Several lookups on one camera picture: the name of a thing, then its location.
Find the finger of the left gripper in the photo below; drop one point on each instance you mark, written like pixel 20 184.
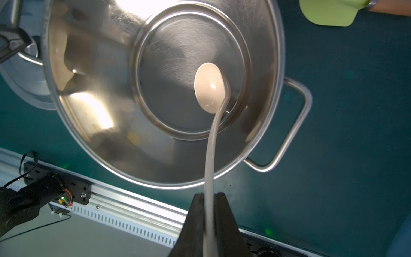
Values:
pixel 13 41

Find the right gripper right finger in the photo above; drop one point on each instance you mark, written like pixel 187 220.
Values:
pixel 230 242

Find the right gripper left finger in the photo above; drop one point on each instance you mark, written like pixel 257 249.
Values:
pixel 190 240

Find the stainless steel pot lid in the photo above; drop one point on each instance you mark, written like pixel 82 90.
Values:
pixel 27 79

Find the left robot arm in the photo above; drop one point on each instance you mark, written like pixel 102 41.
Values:
pixel 18 207

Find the left circuit board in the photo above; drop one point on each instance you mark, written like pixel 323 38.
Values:
pixel 66 199

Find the green garden trowel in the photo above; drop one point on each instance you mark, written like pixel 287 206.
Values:
pixel 342 13

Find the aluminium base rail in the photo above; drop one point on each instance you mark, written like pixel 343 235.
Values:
pixel 127 211

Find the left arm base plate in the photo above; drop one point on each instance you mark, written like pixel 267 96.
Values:
pixel 49 183

